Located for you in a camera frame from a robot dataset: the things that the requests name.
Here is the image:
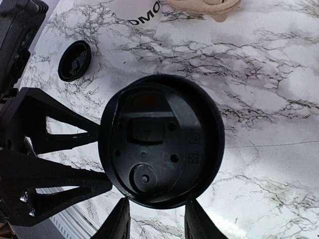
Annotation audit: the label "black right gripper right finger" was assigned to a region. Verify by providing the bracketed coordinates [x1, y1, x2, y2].
[184, 197, 228, 239]

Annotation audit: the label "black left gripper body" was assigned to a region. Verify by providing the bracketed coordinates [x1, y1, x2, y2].
[0, 0, 49, 95]

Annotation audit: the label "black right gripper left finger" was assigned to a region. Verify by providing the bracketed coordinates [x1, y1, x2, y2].
[91, 197, 131, 239]

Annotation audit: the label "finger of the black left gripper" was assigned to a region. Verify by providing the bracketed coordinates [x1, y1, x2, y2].
[0, 148, 112, 227]
[4, 87, 99, 154]

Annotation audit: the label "black plastic cup lid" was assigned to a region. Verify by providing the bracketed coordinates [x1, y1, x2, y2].
[58, 40, 92, 82]

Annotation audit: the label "white paper cups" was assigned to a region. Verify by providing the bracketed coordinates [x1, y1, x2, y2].
[108, 0, 162, 28]

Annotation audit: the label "brown cardboard cup carrier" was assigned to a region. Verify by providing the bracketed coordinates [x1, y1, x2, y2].
[166, 0, 241, 22]

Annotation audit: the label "front aluminium frame rail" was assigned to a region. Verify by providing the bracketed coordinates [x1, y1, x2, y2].
[47, 206, 103, 239]

